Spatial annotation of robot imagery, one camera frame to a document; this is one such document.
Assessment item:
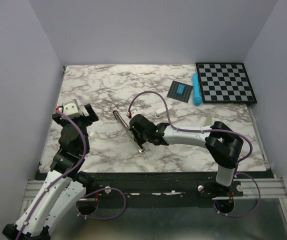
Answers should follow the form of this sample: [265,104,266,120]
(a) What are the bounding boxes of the black metal stapler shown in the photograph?
[112,110,145,154]

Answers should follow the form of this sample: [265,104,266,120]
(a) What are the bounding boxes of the blue lego brick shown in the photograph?
[176,84,186,95]

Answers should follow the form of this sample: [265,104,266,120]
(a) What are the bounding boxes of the blue toy microphone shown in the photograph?
[191,73,202,106]

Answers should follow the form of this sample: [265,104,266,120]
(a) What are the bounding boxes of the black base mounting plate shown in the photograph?
[34,171,244,210]

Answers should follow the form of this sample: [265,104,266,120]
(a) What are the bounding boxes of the dark grey lego baseplate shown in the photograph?
[167,81,193,103]

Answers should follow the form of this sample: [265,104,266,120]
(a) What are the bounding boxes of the black white chessboard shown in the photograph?
[195,62,258,105]

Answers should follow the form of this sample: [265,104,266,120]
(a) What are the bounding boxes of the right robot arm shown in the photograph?
[129,114,244,196]

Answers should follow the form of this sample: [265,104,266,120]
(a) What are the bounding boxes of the aluminium rail frame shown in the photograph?
[10,177,287,240]

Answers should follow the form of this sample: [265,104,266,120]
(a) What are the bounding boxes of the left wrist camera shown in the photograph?
[62,99,82,119]

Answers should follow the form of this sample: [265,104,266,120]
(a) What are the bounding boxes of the white stapler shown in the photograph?
[154,105,173,119]

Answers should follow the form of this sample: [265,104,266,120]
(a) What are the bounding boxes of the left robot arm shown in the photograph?
[2,99,99,240]

